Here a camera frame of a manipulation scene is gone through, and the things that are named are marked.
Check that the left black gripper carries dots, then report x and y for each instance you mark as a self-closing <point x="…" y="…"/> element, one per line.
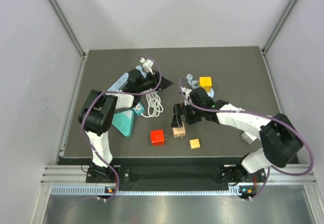
<point x="155" y="77"/>

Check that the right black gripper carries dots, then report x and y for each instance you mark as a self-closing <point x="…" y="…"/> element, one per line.
<point x="181" y="109"/>

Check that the orange cube socket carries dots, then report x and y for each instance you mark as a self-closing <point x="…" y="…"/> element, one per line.
<point x="179" y="133"/>

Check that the red plug adapter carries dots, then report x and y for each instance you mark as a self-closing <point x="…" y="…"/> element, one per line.
<point x="157" y="137"/>

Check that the yellow cube socket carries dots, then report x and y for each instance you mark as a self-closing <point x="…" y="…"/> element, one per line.
<point x="206" y="83"/>

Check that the orange plug adapter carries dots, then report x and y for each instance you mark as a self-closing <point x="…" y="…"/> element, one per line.
<point x="194" y="144"/>

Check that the teal triangular power strip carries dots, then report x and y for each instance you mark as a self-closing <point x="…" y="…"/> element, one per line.
<point x="123" y="122"/>

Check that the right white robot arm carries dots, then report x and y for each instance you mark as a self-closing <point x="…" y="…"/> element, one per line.
<point x="279" y="144"/>

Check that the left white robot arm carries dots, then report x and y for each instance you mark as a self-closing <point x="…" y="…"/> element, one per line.
<point x="97" y="113"/>

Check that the white cube plug adapter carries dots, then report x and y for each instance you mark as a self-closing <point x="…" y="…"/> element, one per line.
<point x="248" y="138"/>

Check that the light blue power strip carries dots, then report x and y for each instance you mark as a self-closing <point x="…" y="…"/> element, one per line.
<point x="120" y="83"/>

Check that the teal rectangular power strip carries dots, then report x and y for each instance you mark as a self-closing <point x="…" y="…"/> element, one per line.
<point x="139" y="109"/>

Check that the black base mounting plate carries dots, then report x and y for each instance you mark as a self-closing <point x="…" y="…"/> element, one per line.
<point x="158" y="173"/>

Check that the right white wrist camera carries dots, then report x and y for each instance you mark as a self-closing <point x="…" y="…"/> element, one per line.
<point x="185" y="92"/>

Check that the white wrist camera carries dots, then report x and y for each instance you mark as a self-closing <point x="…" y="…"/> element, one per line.
<point x="185" y="92"/>
<point x="147" y="64"/>

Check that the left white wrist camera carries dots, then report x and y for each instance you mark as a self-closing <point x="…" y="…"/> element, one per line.
<point x="147" y="64"/>

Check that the grey slotted cable duct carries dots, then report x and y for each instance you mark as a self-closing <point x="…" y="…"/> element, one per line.
<point x="100" y="190"/>

